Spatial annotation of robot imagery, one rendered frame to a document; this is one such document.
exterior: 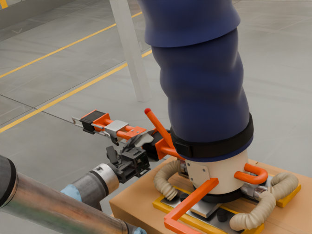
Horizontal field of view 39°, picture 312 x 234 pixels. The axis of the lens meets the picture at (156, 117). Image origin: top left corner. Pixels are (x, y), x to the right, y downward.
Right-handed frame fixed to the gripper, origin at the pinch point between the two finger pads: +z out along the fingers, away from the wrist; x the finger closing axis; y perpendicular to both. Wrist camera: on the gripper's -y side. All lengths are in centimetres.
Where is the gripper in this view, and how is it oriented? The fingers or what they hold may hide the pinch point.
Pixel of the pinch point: (152, 140)
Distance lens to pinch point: 147.1
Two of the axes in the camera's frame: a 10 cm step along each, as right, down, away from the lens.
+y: 6.7, 1.9, -7.2
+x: -2.3, -8.7, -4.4
